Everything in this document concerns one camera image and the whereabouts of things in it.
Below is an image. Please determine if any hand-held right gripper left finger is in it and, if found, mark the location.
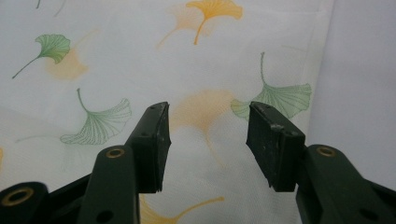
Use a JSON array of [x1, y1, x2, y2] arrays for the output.
[[78, 101, 172, 224]]

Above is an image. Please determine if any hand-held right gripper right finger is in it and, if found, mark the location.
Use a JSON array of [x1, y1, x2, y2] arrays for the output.
[[246, 101, 396, 224]]

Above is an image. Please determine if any white board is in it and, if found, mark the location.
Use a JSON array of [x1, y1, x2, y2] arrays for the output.
[[306, 0, 396, 191]]

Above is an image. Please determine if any white leaf-print mesh laundry bag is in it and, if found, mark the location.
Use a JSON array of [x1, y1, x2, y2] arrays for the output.
[[0, 0, 335, 224]]

